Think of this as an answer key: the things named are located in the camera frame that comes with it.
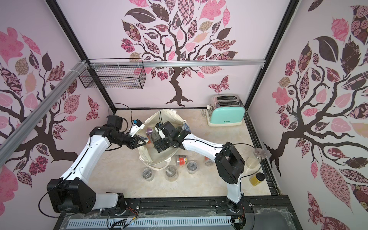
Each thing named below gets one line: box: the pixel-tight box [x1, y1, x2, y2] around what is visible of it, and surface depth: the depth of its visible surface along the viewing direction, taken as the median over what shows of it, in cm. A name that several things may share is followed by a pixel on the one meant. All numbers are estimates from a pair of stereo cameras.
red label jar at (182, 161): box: [178, 157, 186, 166], surface depth 87 cm
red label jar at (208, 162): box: [204, 156, 216, 167], surface depth 88 cm
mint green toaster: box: [206, 93, 246, 127], surface depth 105 cm
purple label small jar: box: [146, 127, 153, 136], surface depth 99 cm
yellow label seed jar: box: [249, 172, 266, 187], surface depth 76 cm
